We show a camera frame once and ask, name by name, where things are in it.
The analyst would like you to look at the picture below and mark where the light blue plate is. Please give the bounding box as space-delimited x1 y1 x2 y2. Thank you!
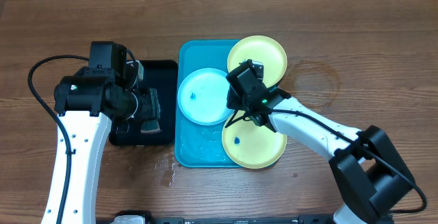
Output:
177 68 233 125

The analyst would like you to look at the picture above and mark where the yellow plate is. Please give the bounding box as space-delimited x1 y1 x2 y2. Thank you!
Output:
222 120 287 169
227 36 287 88

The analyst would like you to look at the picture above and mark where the green brown sponge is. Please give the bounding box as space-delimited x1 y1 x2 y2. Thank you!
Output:
140 120 161 134

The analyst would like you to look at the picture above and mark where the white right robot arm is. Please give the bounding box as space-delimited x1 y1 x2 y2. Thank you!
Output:
227 88 418 223

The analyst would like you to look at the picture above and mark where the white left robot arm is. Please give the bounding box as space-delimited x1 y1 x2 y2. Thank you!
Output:
42 76 160 223

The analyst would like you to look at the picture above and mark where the black plastic tray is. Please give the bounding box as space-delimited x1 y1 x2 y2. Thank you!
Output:
109 60 178 146

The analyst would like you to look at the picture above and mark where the teal plastic tray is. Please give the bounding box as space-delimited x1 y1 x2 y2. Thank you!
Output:
175 40 239 168

